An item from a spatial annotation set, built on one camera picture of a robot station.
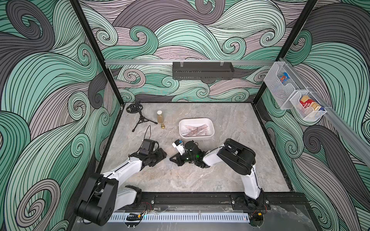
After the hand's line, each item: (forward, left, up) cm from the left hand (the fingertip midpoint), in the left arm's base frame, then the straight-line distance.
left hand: (164, 154), depth 88 cm
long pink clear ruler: (+22, -20, -3) cm, 30 cm away
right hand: (-1, -4, -4) cm, 5 cm away
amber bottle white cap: (+28, +5, +4) cm, 29 cm away
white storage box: (+25, -22, +1) cm, 33 cm away
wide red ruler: (+22, -25, -2) cm, 34 cm away
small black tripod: (+21, +18, +21) cm, 34 cm away
